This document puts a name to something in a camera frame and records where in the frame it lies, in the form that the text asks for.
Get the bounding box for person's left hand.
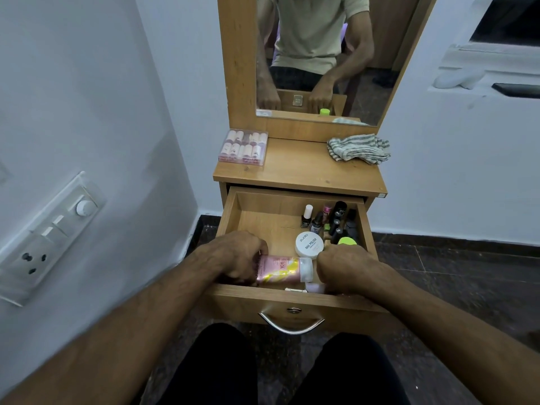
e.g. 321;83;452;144
198;230;269;285

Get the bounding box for person's right hand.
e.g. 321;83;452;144
316;243;395;298

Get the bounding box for pink lotion tube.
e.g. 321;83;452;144
253;255;314;285

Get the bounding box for round white jar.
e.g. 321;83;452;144
294;231;325;260

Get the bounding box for wooden drawer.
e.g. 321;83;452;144
198;186;395;336

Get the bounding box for clear box of pink tubes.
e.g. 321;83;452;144
217;128;269;167

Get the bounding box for striped green white cloth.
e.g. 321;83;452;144
327;134;392;166

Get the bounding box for person's left forearm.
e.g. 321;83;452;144
0;248;224;405

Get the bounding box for person's right forearm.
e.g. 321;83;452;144
371;269;540;405

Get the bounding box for person's legs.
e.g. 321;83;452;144
156;322;412;405

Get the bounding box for wooden dressing table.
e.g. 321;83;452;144
212;0;439;207

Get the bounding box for white object on sill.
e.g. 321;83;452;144
432;67;486;90

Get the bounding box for dressing table mirror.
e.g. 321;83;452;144
255;0;431;127

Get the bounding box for black phone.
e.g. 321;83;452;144
491;83;540;100

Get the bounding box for white framed window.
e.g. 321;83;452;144
438;0;540;77

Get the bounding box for white wall switch board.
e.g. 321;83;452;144
0;171;107;308

